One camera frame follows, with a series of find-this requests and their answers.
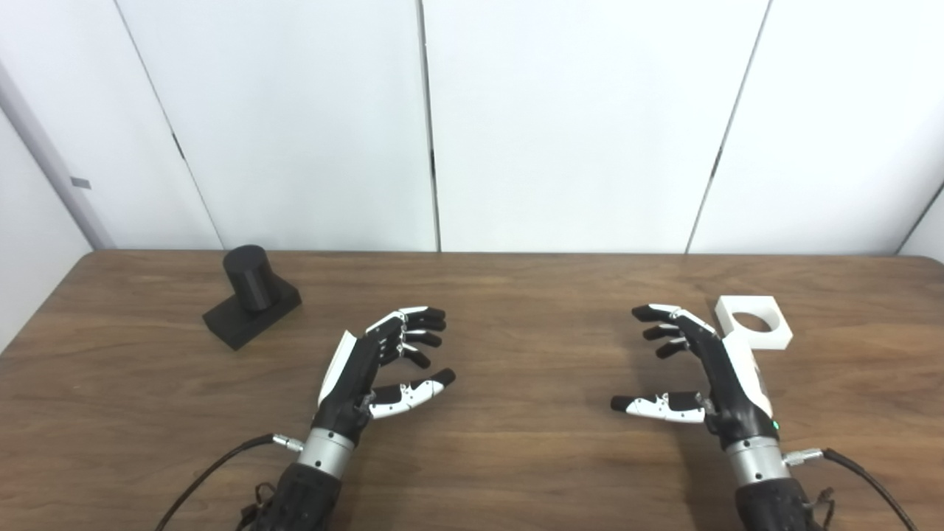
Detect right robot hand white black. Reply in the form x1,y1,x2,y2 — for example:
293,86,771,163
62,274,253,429
611,303,781,449

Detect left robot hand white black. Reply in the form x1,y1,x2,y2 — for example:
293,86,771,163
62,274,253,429
313,306,456,443

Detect white square piece with hole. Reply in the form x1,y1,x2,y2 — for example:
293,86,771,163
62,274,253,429
714,296,794,350

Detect black peg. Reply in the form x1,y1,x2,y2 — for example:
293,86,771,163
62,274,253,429
202,245,302,351

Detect gray wall post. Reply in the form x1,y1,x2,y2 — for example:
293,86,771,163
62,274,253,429
0,63,117,250

